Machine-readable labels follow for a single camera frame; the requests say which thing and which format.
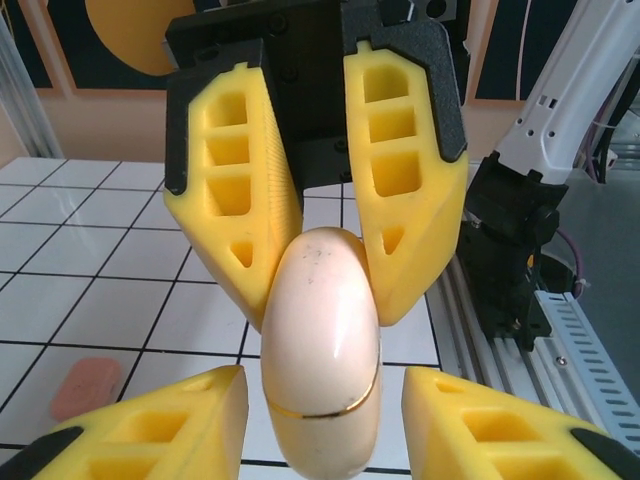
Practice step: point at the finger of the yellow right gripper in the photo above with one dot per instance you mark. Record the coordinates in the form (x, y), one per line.
(200, 225)
(430, 225)

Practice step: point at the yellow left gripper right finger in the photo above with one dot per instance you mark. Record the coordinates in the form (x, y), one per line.
(500, 440)

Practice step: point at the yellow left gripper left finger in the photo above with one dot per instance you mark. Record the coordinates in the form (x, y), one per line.
(150, 440)

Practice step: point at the pink earbud charging case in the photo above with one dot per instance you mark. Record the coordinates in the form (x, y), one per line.
(85, 387)

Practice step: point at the cream earbud charging case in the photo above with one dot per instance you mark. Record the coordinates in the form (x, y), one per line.
(320, 325)

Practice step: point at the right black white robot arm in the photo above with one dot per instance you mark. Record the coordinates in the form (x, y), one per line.
(550, 125)

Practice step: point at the aluminium mounting rail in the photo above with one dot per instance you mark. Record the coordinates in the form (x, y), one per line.
(465, 350)

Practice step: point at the aluminium corner post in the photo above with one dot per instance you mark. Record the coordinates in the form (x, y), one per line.
(30, 100)

